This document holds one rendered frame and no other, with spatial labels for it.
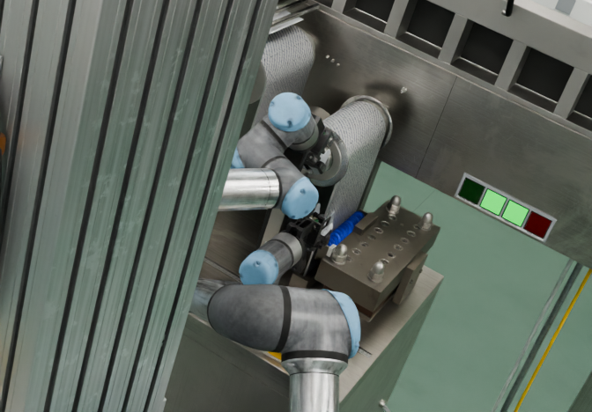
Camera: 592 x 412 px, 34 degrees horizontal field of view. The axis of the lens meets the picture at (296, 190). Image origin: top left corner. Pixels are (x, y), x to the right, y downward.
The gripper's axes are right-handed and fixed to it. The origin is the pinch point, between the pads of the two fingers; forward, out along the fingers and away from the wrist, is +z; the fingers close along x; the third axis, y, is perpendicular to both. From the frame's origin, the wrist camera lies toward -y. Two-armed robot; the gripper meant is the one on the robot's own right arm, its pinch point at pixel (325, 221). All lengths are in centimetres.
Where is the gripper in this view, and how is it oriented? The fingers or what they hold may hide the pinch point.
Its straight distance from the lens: 228.0
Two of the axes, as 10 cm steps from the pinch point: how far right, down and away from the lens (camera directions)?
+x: -8.4, -4.6, 2.9
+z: 4.7, -3.4, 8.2
